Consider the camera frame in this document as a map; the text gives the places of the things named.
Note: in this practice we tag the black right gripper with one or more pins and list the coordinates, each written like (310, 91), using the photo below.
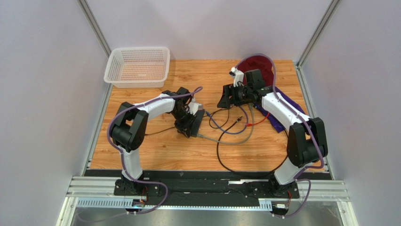
(227, 96)

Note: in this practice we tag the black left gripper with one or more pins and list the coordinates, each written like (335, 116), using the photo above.
(185, 128)

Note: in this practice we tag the black network switch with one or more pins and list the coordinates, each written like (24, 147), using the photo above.
(195, 123)

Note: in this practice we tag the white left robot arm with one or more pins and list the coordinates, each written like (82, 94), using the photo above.
(126, 131)

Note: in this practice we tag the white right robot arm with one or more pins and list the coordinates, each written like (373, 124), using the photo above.
(307, 141)

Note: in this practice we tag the dark red bucket hat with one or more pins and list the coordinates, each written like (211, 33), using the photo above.
(260, 62)

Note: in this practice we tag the purple cloth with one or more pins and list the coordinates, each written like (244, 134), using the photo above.
(283, 111)

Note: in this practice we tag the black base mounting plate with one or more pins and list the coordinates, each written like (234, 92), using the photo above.
(206, 188)

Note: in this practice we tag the white plastic basket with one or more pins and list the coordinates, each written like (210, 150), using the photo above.
(138, 67)

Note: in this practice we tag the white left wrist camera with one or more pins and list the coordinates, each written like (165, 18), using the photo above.
(194, 107)

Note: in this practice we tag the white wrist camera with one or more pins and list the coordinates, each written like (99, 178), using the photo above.
(194, 107)
(237, 76)

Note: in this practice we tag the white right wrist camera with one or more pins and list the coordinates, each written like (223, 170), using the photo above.
(237, 76)

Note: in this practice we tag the aluminium frame rail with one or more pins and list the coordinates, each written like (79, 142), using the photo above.
(97, 192)

